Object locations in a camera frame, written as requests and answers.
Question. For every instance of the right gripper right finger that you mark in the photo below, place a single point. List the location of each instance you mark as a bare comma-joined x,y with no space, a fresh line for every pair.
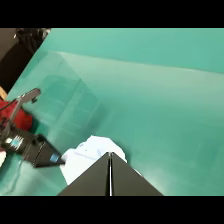
128,181

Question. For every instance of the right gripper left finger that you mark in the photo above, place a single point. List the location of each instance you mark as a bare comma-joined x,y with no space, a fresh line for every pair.
95,181

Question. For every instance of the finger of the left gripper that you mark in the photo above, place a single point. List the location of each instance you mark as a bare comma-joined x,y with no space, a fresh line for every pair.
46,155

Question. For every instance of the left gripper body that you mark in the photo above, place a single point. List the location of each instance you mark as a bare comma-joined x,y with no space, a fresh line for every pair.
18,143

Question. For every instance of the white shirt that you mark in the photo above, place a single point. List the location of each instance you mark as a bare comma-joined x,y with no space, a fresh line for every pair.
83,160

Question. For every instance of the red garment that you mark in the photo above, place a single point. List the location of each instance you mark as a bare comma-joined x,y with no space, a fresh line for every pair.
21,120

